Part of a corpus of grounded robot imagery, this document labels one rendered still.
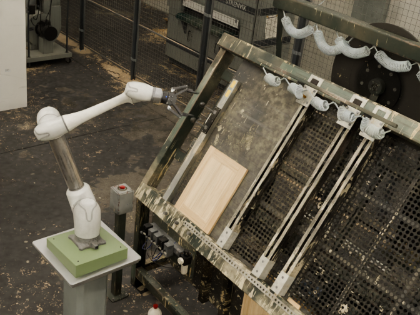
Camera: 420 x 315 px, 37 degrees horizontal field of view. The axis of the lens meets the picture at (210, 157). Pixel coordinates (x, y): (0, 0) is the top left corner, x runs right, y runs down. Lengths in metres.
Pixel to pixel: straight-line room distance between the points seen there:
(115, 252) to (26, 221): 1.89
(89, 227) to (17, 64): 4.00
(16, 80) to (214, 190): 4.08
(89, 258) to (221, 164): 1.04
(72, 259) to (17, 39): 4.10
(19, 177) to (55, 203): 0.59
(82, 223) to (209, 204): 0.83
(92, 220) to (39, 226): 1.78
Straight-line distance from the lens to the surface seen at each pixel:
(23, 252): 5.27
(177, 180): 4.24
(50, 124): 3.61
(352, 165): 3.53
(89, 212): 3.81
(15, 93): 7.68
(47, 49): 9.11
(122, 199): 4.28
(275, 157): 3.77
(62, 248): 3.90
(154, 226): 4.28
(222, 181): 4.02
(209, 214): 4.02
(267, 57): 4.06
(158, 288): 4.64
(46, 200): 5.92
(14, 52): 7.49
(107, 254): 3.85
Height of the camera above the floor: 3.14
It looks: 27 degrees down
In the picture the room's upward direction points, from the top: 8 degrees clockwise
